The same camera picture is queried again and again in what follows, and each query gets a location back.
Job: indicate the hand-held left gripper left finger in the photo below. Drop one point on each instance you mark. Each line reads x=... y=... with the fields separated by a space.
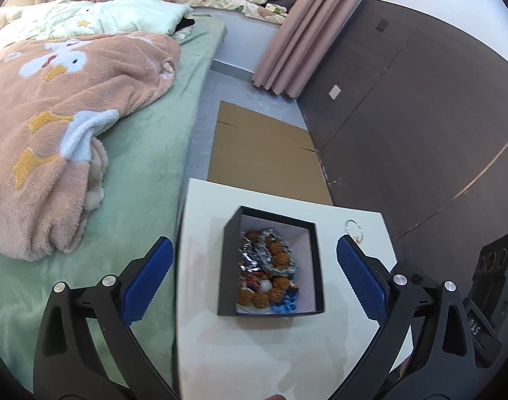
x=147 y=287

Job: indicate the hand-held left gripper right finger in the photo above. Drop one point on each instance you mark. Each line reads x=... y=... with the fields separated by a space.
x=362 y=283

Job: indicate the blue knot ornament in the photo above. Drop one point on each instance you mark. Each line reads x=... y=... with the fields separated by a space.
x=285 y=302

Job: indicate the black square gift box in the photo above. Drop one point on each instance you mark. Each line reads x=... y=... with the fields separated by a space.
x=229 y=266

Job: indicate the white translucent fabric flower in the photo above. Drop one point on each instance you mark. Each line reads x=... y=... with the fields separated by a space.
x=246 y=309

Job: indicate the green bed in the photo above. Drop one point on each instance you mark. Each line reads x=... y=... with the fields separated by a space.
x=141 y=196

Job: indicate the flat brown cardboard sheet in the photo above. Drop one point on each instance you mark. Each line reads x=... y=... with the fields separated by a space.
x=258 y=154

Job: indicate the dark brown wardrobe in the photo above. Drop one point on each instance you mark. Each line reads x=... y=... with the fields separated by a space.
x=403 y=112

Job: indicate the pink fleece duck blanket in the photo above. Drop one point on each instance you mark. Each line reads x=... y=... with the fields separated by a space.
x=50 y=133

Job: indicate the light green quilt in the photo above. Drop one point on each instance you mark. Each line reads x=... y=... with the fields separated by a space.
x=112 y=16

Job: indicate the white wall socket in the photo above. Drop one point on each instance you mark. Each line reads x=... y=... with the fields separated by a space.
x=334 y=91

